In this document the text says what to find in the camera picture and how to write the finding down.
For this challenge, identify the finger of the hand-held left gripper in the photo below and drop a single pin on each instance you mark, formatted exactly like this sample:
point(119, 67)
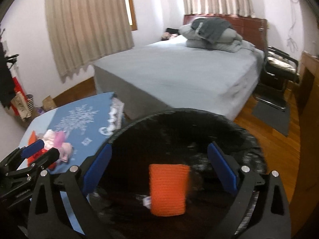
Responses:
point(49, 155)
point(33, 148)

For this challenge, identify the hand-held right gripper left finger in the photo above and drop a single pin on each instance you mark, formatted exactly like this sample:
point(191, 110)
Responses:
point(98, 169)

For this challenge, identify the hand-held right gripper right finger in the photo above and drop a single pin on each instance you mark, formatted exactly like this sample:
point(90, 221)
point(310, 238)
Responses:
point(223, 169)

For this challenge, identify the red wrapper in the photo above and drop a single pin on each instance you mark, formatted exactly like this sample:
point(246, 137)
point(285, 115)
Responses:
point(37, 155)

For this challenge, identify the pink cloth band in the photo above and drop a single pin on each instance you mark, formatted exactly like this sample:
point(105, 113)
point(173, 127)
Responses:
point(60, 140)

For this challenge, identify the orange knitted cloth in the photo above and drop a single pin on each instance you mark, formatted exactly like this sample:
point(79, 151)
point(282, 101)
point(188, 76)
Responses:
point(169, 189)

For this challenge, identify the small orange cloth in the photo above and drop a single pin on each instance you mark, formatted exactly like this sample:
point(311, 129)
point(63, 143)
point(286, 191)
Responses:
point(32, 139)

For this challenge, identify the small purple bag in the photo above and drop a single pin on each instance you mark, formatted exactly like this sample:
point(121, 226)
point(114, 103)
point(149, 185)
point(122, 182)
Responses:
point(39, 109)

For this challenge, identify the beige tote bag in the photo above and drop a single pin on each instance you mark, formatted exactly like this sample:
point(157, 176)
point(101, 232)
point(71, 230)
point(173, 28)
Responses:
point(21, 107)

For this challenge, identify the striped bag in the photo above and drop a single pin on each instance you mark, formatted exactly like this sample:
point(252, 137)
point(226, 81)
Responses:
point(30, 103)

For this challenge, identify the small brown cardboard box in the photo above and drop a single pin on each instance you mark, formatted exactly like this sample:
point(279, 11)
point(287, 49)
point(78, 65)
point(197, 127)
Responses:
point(48, 103)

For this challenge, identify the white lace table trim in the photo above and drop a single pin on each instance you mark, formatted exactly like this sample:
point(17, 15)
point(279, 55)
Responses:
point(114, 115)

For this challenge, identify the small white scrap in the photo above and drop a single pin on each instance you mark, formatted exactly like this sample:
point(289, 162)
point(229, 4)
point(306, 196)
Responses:
point(147, 201)

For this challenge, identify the grey floor mat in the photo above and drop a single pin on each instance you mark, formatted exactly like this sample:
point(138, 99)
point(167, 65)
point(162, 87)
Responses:
point(274, 119)

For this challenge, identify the black hanging clothes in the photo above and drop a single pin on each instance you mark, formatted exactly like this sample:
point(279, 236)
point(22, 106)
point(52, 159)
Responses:
point(5, 79)

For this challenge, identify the black metal stand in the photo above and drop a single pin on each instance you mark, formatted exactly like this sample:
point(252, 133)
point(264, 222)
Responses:
point(12, 57)

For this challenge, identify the black metal chair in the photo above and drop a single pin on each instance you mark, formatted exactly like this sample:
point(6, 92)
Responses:
point(269, 79)

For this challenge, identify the grey bed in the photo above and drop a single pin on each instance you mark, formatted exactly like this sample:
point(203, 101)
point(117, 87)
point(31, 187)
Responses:
point(174, 74)

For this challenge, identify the wooden cabinet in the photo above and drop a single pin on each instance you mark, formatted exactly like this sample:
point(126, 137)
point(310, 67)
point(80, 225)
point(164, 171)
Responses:
point(309, 92)

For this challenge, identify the patterned seat cushion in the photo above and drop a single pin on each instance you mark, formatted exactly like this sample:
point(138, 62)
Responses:
point(280, 63)

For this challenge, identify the grey pillow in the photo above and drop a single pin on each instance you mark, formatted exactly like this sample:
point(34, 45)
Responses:
point(224, 46)
point(185, 31)

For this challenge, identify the wide beige curtain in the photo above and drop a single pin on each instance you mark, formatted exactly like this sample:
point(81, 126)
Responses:
point(87, 25)

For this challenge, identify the wooden headboard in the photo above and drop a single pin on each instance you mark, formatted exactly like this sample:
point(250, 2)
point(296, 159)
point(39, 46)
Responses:
point(251, 29)

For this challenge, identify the pink item on bed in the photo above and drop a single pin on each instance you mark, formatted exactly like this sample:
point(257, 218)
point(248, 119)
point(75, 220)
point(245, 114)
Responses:
point(165, 36)

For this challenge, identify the black item on bed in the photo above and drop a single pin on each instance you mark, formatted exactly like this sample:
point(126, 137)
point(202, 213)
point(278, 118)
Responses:
point(173, 30)

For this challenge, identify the wooden window frame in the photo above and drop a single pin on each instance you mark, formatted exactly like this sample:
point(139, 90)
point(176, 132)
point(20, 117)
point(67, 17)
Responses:
point(133, 17)

